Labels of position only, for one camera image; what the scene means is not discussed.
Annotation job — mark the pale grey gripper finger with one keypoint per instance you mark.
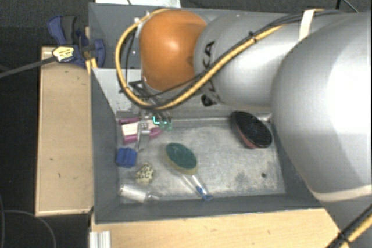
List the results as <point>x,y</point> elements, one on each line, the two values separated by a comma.
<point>143,136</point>

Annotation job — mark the magenta and white box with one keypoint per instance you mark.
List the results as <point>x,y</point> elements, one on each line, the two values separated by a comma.
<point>129,130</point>

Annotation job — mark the blue sponge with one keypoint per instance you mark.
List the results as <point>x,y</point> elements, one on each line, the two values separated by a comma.
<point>126,157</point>

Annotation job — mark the spotted cream toy shell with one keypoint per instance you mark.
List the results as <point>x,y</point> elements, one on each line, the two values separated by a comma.
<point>145,174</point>

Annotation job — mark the green round scrub brush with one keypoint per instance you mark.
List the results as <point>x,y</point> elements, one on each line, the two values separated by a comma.
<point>181,157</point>

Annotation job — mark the pale wood flat board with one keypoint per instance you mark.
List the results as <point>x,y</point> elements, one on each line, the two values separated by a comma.
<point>64,136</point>

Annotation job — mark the grey metal bin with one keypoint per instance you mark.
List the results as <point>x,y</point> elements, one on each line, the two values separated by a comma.
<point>232,159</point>

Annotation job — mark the black and red oval disc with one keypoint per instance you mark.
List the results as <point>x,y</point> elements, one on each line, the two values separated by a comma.
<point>252,130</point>

